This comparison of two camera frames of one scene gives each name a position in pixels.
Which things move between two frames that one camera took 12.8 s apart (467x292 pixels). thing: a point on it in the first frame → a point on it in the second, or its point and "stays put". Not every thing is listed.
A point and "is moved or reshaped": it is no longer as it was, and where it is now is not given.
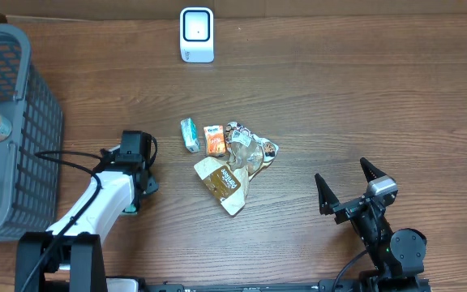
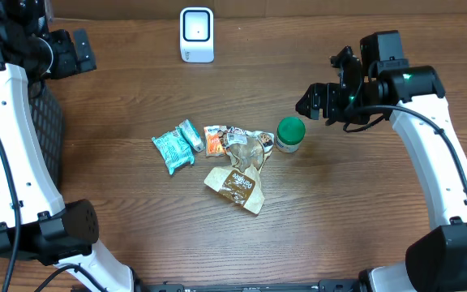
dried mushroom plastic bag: [228, 177] is moved or reshaped
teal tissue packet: [190, 135] stays put
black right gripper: [346, 209] → [327, 94]
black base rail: [319, 285] stays put
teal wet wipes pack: [129, 211] → [174, 148]
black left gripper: [154, 186] → [62, 40]
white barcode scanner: [197, 34] stays put
